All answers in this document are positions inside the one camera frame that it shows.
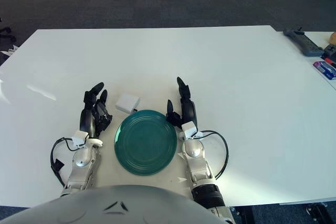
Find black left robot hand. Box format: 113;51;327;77
79;82;114;141

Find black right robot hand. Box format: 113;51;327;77
165;76;198;141

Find white charger block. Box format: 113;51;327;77
115;93;141;114

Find green round plate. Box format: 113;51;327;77
114;109;177;176

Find grey robot torso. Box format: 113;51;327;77
0;184;224;224

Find white papers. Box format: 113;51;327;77
0;45;19;57

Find dark grey power strip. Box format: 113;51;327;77
282;26;325;57

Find blue tissue packet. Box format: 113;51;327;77
313;60;336;80

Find red black marker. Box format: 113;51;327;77
321;56;336;69

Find small black device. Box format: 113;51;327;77
324;44;336;58

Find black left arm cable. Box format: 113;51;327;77
50;136;77;185

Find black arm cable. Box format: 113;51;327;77
195;130;228;180
50;136;77;185

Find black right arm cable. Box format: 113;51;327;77
195;130;228;180

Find black table leg frame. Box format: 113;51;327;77
306;202;336;224
230;204;253;224

